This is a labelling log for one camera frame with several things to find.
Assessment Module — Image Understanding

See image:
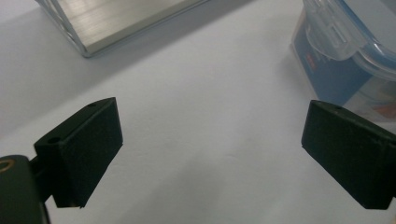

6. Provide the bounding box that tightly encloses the brushed silver metal slab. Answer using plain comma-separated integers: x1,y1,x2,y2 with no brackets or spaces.
35,0,210,59

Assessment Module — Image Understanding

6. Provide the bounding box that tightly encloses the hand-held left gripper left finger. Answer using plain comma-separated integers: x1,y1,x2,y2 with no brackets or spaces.
33,97,123,209

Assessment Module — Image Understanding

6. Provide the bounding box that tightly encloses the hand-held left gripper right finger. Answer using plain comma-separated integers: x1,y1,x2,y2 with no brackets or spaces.
301,100,396,210

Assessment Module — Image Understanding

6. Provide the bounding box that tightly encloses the light grey table mat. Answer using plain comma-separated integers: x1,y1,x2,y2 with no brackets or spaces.
0,0,396,224

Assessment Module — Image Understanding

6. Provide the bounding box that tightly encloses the clear plastic container blue lid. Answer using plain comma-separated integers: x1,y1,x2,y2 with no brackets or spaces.
290,0,396,133

